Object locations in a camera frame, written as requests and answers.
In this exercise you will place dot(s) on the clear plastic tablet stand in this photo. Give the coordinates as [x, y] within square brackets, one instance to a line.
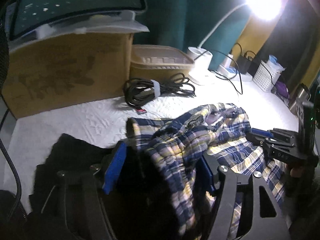
[112, 23]

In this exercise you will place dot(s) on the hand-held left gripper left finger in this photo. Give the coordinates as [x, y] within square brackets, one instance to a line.
[115, 165]

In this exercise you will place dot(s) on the black cloth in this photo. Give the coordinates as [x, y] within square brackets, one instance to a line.
[65, 155]

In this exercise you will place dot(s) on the white plastic basket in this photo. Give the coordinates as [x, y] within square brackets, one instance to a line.
[265, 77]

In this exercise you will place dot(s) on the white desk lamp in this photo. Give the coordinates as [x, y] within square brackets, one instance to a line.
[201, 65]

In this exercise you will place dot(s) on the steel tumbler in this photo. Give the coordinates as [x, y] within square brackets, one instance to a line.
[297, 100]

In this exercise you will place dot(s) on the purple cloth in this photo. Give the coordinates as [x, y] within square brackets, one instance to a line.
[282, 90]

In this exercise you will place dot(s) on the person's right hand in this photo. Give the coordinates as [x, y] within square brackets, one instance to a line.
[298, 172]

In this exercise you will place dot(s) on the blue plastic bag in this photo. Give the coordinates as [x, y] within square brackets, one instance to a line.
[275, 63]

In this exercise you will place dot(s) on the plaid pants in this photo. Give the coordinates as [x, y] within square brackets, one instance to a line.
[175, 150]

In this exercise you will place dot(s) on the white tablecloth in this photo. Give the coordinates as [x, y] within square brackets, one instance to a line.
[87, 122]

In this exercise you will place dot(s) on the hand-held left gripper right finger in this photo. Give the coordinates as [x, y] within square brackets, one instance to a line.
[207, 175]

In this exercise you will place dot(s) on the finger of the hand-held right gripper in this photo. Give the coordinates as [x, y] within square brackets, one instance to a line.
[283, 136]
[260, 131]

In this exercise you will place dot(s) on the teal curtain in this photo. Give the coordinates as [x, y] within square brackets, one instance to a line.
[187, 12]

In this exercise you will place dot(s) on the cardboard box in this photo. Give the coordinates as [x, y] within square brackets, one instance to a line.
[65, 75]

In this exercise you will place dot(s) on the white charger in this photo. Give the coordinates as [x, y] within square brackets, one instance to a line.
[228, 61]

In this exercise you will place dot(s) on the yellow curtain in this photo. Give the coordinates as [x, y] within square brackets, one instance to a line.
[252, 40]

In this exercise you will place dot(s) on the white power strip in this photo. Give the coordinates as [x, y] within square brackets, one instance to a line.
[230, 73]
[240, 80]

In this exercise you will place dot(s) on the tan plastic container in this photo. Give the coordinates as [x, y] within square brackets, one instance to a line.
[160, 61]

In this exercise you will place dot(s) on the black charger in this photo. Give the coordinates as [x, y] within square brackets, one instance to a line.
[243, 65]

